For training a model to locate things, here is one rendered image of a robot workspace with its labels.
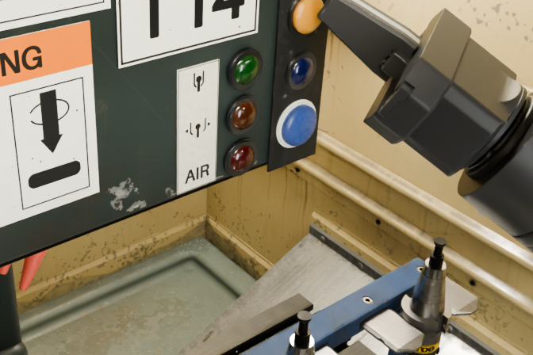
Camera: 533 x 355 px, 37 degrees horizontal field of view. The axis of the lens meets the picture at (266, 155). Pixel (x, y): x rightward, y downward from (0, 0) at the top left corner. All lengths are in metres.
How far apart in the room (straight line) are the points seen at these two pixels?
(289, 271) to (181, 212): 0.44
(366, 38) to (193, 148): 0.13
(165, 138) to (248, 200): 1.46
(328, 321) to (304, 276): 0.72
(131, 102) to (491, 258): 1.07
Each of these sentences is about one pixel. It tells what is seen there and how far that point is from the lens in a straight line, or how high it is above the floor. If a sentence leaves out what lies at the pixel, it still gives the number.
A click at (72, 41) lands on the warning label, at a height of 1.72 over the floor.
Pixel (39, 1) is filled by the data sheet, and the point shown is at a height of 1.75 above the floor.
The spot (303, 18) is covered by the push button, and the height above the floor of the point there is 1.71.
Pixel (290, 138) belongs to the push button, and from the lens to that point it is 0.55.
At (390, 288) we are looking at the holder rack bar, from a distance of 1.06.
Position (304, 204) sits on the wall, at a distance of 1.77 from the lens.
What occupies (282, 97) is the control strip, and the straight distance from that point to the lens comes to 0.53.
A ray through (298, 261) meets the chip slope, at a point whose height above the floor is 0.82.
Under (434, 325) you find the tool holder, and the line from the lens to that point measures 1.03.
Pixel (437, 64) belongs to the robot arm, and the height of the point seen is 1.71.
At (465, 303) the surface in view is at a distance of 1.08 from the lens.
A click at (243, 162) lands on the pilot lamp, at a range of 0.53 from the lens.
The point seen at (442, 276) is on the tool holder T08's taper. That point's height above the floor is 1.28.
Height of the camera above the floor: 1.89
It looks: 30 degrees down
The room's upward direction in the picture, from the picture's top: 4 degrees clockwise
